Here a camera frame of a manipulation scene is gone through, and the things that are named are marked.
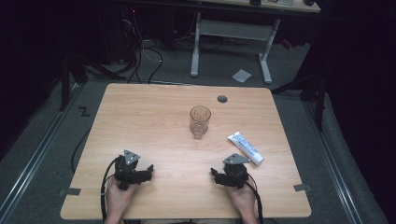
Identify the grey sheet of paper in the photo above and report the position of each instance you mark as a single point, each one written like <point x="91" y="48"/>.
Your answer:
<point x="241" y="76"/>

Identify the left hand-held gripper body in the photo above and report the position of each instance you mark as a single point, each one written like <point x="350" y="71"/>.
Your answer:
<point x="126" y="172"/>

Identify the white toothpaste tube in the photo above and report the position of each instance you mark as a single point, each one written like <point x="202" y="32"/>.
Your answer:
<point x="246" y="147"/>

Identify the person's right hand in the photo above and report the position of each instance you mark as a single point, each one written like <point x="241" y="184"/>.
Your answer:
<point x="243" y="199"/>

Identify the aluminium floor rail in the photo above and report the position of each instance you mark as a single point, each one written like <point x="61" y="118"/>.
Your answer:
<point x="34" y="155"/>
<point x="333" y="168"/>

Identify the black metal stand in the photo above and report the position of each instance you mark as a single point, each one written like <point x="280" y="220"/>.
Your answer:
<point x="319" y="93"/>
<point x="65" y="84"/>

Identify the grey tape strip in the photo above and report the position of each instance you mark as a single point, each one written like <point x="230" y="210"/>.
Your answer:
<point x="71" y="191"/>
<point x="302" y="187"/>

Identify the person's left hand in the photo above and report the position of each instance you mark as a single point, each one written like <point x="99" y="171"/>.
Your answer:
<point x="118" y="196"/>

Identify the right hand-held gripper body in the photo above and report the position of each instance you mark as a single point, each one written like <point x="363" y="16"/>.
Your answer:
<point x="235" y="174"/>

